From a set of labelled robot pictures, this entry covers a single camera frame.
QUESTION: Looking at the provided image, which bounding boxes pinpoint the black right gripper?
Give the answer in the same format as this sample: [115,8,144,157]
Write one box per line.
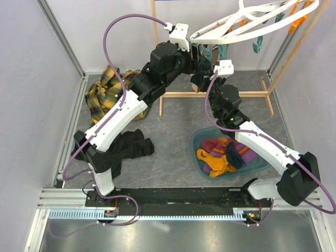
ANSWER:
[199,68,226,117]

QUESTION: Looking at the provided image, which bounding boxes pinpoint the navy blue sock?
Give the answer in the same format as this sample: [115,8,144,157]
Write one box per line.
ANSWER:
[190,58,214,92]
[226,142,244,170]

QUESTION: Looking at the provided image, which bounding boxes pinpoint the white oval clip hanger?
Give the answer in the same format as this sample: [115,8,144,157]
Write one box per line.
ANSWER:
[190,1,320,45]

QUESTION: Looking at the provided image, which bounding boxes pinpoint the maroon purple striped sock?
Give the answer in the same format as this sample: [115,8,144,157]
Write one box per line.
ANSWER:
[202,139,225,173]
[219,138,257,168]

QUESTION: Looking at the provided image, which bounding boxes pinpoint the mustard yellow sock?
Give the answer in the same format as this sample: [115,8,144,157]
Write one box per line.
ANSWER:
[196,149,224,171]
[209,155,236,177]

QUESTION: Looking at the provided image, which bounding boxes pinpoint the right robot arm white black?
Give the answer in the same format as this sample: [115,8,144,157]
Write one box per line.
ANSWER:
[205,72,320,207]

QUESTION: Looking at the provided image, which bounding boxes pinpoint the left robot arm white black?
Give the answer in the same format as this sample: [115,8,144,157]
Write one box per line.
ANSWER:
[74,41,211,206]

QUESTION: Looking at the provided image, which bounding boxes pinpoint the wooden clothes rack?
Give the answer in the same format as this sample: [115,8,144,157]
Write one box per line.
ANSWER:
[150,0,331,118]

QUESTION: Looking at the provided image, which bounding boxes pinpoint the teal plastic tub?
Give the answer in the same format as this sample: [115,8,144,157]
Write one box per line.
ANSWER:
[191,127,270,180]

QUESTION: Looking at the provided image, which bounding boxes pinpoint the yellow plaid shirt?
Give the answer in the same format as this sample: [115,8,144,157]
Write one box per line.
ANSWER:
[85,65,153,127]

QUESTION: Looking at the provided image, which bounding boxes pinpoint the black garment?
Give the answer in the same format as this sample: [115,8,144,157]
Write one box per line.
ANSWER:
[75,129,154,178]

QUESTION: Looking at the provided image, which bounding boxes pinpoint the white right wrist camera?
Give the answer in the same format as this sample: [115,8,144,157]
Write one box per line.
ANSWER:
[213,60,234,79]

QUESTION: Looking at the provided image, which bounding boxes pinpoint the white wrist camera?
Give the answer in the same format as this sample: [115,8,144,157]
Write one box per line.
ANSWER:
[164,23,190,52]
[213,60,234,79]

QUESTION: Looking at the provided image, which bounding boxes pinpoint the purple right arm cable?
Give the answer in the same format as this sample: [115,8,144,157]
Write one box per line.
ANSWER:
[204,73,336,214]

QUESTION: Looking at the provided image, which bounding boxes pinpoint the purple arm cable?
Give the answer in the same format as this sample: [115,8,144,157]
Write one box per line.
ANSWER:
[204,73,336,214]
[62,14,169,196]

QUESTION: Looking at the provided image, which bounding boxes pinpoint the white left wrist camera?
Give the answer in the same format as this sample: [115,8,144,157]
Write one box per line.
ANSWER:
[164,23,190,52]

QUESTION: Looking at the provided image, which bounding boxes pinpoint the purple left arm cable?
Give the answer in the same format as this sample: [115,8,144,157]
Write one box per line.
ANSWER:
[62,14,169,196]

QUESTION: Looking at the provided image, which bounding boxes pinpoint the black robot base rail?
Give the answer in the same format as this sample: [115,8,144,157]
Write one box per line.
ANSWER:
[85,186,274,217]

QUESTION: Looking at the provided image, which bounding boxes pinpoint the white slotted cable duct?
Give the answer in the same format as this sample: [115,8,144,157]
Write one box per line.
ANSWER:
[49,209,246,221]

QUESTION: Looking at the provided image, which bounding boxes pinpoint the aluminium corner post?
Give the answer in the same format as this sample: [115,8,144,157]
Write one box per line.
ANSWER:
[36,0,86,78]

